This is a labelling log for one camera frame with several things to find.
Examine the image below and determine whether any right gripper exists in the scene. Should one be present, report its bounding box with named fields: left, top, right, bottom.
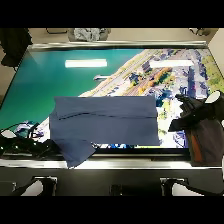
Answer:
left=167, top=114, right=196, bottom=133

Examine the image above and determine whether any blue shirt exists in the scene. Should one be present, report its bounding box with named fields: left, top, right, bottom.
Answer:
left=48, top=95, right=161, bottom=170

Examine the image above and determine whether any dark grey garment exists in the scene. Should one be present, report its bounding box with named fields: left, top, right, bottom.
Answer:
left=185, top=121, right=224, bottom=167

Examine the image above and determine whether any heap of clothes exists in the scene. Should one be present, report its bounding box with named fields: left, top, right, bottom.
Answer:
left=67, top=28, right=111, bottom=43

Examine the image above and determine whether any silver frame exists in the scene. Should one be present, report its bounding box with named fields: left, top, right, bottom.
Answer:
left=0, top=39, right=221, bottom=197

